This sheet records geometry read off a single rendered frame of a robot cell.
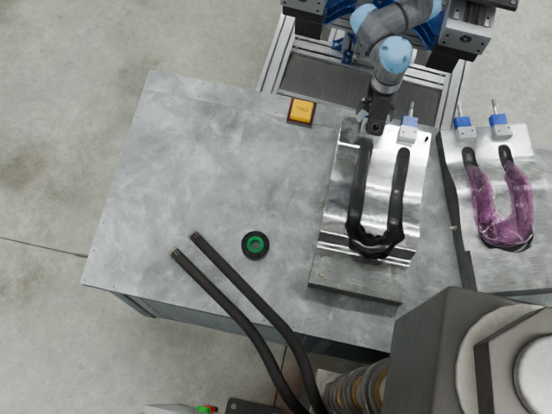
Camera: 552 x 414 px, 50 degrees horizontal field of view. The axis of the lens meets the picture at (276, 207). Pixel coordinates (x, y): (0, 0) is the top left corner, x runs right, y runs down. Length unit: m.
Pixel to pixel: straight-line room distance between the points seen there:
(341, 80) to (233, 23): 0.68
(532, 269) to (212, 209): 0.90
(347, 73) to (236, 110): 0.88
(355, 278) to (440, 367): 1.19
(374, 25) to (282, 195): 0.57
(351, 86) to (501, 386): 2.24
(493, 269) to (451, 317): 1.22
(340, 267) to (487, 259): 0.39
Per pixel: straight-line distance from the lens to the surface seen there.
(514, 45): 3.17
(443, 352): 0.47
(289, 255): 1.71
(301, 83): 2.60
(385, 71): 1.48
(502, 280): 1.69
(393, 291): 1.66
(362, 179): 1.71
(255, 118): 1.85
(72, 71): 3.01
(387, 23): 1.52
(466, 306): 0.48
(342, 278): 1.64
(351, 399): 1.18
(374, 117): 1.59
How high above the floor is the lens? 2.46
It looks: 72 degrees down
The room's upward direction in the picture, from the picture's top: 2 degrees clockwise
